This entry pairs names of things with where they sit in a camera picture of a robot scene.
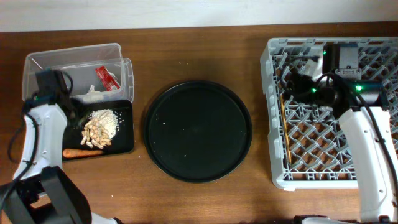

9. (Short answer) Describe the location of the pile of rice grains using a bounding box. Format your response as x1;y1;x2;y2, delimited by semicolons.
89;109;119;139

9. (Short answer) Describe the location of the orange carrot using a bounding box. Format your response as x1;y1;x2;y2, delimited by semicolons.
62;149;104;159

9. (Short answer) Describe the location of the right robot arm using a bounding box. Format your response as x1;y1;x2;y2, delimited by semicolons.
284;44;397;223

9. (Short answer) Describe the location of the clear plastic bin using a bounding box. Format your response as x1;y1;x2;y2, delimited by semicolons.
22;43;134;102

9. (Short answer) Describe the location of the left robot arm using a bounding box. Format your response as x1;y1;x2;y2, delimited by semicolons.
1;69;120;224

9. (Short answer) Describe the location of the round black tray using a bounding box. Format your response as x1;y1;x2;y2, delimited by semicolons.
142;80;253;183

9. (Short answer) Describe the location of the white tissue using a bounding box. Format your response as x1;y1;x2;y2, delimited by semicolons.
79;85;104;103

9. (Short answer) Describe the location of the black rectangular bin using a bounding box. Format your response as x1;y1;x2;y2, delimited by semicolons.
62;100;134;161

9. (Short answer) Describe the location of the red snack wrapper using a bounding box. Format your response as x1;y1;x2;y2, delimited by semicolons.
95;66;121;91

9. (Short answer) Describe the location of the pile of peanut shells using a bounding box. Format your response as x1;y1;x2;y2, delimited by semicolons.
80;119;111;149

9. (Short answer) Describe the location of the grey dishwasher rack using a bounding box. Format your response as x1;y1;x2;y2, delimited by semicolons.
260;37;397;191

